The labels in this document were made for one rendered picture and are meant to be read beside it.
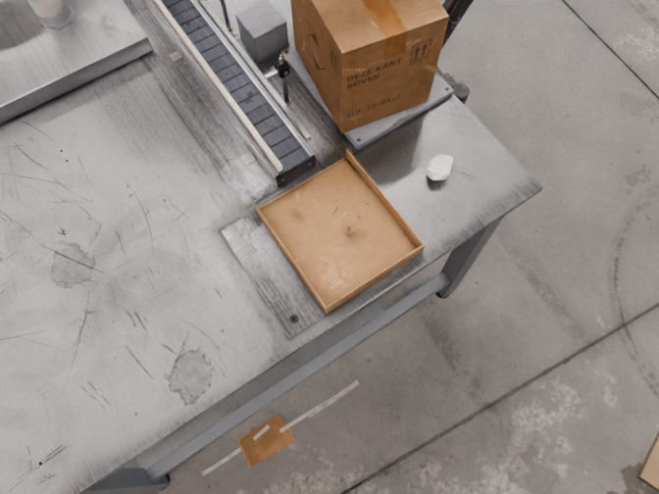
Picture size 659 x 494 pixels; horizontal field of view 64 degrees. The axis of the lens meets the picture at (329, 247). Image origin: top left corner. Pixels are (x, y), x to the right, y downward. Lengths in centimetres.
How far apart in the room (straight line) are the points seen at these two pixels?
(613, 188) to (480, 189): 125
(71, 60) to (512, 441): 178
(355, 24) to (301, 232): 45
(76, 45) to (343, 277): 93
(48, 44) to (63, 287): 67
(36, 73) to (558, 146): 196
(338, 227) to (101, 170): 60
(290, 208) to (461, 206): 40
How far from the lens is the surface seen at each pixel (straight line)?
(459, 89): 212
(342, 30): 114
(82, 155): 144
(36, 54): 162
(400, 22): 116
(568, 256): 226
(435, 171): 126
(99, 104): 152
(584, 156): 251
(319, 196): 123
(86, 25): 163
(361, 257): 117
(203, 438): 175
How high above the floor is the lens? 192
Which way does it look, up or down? 67 degrees down
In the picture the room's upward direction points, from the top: 2 degrees counter-clockwise
